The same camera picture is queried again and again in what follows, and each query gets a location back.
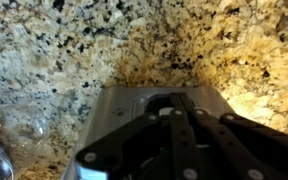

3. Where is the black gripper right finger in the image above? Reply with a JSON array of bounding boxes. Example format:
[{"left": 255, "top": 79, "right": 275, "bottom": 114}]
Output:
[{"left": 180, "top": 94, "right": 288, "bottom": 180}]

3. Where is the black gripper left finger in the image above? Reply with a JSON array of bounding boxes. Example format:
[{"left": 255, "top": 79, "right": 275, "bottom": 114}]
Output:
[{"left": 75, "top": 93, "right": 198, "bottom": 180}]

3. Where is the stainless steel bread toaster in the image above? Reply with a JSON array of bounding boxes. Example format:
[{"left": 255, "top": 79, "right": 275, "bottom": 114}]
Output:
[{"left": 61, "top": 86, "right": 234, "bottom": 180}]

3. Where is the clear glass food container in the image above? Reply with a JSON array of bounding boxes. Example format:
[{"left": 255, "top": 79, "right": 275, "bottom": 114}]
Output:
[{"left": 0, "top": 104, "right": 50, "bottom": 180}]

